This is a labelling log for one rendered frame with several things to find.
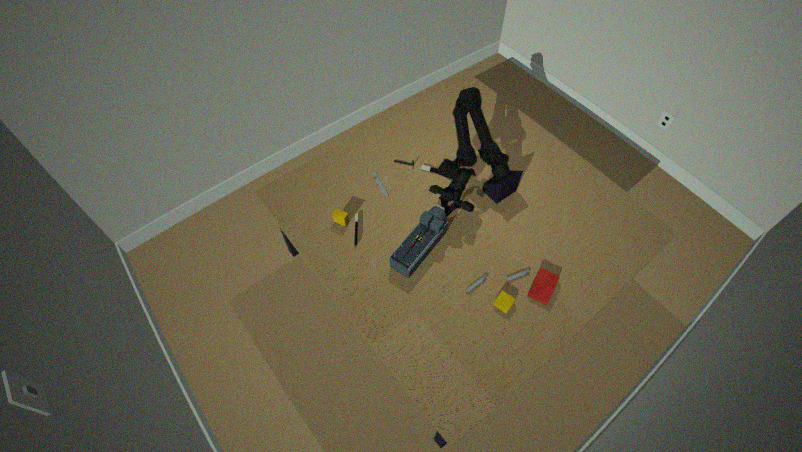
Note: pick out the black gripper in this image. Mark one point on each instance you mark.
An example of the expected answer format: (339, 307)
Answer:
(457, 204)

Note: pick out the red rectangular block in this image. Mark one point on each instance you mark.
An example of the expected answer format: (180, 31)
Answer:
(543, 285)

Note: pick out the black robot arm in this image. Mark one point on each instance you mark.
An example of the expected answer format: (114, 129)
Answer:
(469, 100)

